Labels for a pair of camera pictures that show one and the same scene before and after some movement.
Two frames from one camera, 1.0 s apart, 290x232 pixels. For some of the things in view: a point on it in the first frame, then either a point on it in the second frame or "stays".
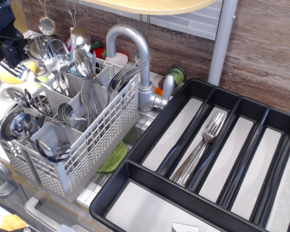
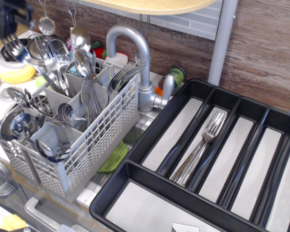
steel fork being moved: [23, 73] -> [18, 50]
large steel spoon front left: [19, 126] stays
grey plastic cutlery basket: [63, 139] stays
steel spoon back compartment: [83, 61] stays
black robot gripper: [7, 43] -> [5, 15]
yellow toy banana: [9, 77] stays
